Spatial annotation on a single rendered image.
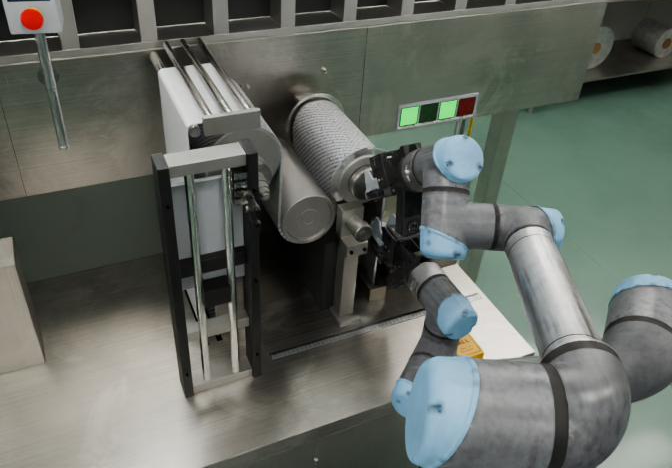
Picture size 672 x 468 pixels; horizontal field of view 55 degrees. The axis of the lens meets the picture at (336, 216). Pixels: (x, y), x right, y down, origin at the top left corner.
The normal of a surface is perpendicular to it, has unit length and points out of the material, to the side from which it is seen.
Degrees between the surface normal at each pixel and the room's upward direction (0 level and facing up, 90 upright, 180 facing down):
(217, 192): 90
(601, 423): 44
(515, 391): 17
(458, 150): 50
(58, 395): 0
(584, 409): 27
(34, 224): 90
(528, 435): 57
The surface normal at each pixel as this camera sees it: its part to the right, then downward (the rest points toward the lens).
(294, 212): 0.41, 0.56
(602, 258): 0.06, -0.80
